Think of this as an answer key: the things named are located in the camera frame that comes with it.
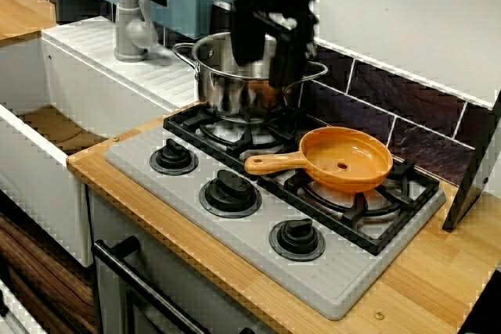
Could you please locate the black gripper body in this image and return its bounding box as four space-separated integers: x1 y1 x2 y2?
230 0 320 40

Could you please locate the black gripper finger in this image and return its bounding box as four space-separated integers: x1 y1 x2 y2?
269 28 314 89
229 5 272 66

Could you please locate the orange plastic frying pan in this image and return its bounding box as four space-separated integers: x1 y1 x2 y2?
244 126 394 195

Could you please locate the stainless steel cooking pot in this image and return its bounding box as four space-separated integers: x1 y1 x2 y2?
171 31 329 124

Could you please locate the grey toy faucet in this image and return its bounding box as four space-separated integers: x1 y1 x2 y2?
113 0 171 63

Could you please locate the black stove knob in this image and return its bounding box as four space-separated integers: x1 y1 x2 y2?
199 169 262 218
150 138 200 175
269 218 326 262

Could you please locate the white sink basin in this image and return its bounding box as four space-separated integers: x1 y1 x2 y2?
0 16 196 268

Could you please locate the black burner grate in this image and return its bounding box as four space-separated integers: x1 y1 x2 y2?
163 103 442 257

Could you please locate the grey toy stove plate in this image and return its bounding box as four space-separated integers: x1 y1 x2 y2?
104 105 447 321

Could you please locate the black side panel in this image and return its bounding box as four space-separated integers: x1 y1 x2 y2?
442 89 501 232

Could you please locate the wooden kitchen countertop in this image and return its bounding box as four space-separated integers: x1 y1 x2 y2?
66 102 501 334

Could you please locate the black oven door handle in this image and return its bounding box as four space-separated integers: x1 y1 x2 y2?
92 235 212 334

